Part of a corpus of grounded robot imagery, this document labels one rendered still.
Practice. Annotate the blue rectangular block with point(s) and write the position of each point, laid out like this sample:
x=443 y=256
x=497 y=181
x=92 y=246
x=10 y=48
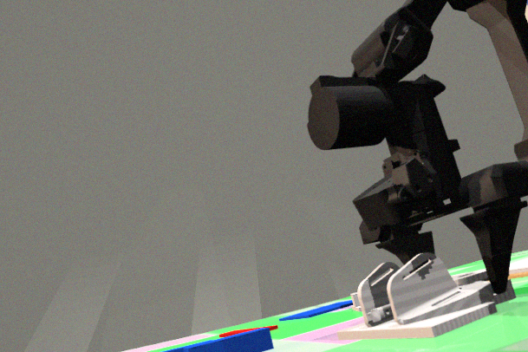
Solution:
x=257 y=340

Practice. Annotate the blue long bar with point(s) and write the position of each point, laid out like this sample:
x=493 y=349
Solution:
x=180 y=349

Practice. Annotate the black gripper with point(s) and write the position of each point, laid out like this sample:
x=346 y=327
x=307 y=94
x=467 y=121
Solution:
x=493 y=192

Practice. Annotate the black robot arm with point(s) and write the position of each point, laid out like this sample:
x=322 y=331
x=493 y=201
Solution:
x=372 y=105

